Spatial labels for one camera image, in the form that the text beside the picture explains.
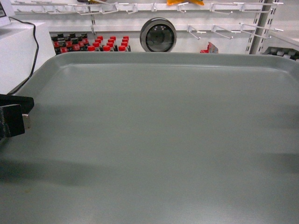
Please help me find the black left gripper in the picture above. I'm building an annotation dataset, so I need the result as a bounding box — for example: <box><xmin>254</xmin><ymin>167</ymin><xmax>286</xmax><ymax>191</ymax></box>
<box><xmin>0</xmin><ymin>94</ymin><xmax>34</xmax><ymax>139</ymax></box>

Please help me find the grey rectangular serving tray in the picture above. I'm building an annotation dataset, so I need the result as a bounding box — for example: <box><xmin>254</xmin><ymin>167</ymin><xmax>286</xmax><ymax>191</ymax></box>
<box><xmin>0</xmin><ymin>52</ymin><xmax>299</xmax><ymax>224</ymax></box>

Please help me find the black round barcode scanner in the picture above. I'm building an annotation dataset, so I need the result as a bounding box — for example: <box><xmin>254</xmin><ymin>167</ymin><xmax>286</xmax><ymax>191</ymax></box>
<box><xmin>139</xmin><ymin>17</ymin><xmax>177</xmax><ymax>52</ymax></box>

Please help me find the orange snack bag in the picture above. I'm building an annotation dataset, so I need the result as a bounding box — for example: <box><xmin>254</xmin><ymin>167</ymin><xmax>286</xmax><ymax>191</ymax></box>
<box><xmin>166</xmin><ymin>0</ymin><xmax>205</xmax><ymax>6</ymax></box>

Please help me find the red snack packet on shelf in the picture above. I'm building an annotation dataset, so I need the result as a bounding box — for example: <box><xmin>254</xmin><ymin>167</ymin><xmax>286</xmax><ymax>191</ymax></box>
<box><xmin>200</xmin><ymin>42</ymin><xmax>219</xmax><ymax>54</ymax></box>

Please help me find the black power cable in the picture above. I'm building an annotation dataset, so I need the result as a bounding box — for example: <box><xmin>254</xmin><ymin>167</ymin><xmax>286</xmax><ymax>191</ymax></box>
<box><xmin>7</xmin><ymin>16</ymin><xmax>39</xmax><ymax>95</ymax></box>

